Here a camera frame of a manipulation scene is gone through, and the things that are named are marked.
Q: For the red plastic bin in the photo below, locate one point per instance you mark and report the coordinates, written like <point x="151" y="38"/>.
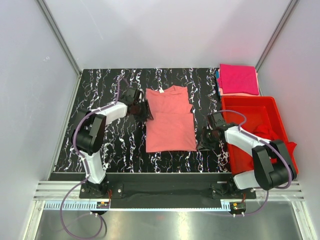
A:
<point x="258" y="110"/>

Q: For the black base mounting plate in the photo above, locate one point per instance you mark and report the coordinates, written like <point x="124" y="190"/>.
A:
<point x="203" y="199"/>

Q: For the black marble pattern mat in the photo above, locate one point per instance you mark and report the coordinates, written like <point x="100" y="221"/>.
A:
<point x="124" y="146"/>

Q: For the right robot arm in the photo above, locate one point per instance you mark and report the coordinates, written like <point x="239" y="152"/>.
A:
<point x="273" y="167"/>

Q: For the white cable duct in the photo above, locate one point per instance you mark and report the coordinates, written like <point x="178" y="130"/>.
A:
<point x="97" y="206"/>

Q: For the salmon pink t shirt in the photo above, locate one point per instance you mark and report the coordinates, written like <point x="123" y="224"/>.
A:
<point x="172" y="127"/>

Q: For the left aluminium corner post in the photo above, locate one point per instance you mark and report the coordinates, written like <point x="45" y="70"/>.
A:
<point x="44" y="8"/>

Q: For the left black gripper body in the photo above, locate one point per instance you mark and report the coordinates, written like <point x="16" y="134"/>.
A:
<point x="141" y="112"/>

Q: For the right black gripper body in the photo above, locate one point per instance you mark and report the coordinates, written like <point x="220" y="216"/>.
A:
<point x="209" y="138"/>

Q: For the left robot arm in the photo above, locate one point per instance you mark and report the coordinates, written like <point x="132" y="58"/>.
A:
<point x="89" y="133"/>

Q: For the red t shirt in bin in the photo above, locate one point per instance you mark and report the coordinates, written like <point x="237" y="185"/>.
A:
<point x="266" y="132"/>

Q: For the blue folded t shirt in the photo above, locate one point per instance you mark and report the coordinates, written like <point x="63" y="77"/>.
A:
<point x="218" y="82"/>

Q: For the magenta folded t shirt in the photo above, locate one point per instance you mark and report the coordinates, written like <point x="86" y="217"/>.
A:
<point x="238" y="80"/>

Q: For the right aluminium corner post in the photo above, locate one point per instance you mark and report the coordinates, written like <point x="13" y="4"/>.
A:
<point x="277" y="32"/>

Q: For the aluminium corner post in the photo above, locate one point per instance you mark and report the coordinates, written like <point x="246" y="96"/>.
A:
<point x="44" y="8"/>
<point x="277" y="32"/>

